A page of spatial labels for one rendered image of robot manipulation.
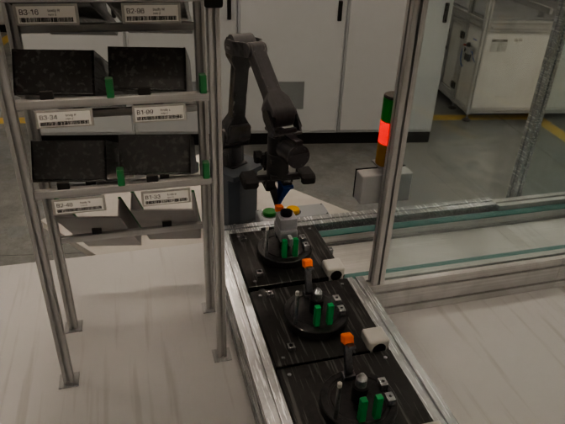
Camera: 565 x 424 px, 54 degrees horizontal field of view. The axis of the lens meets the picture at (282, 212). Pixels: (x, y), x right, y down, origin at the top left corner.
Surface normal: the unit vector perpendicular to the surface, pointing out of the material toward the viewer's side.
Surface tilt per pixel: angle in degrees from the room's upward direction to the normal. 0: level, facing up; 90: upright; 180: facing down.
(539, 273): 90
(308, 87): 90
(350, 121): 90
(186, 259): 0
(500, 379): 0
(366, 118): 90
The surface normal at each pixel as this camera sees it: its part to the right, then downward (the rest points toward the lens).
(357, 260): 0.04, -0.87
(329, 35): 0.11, 0.50
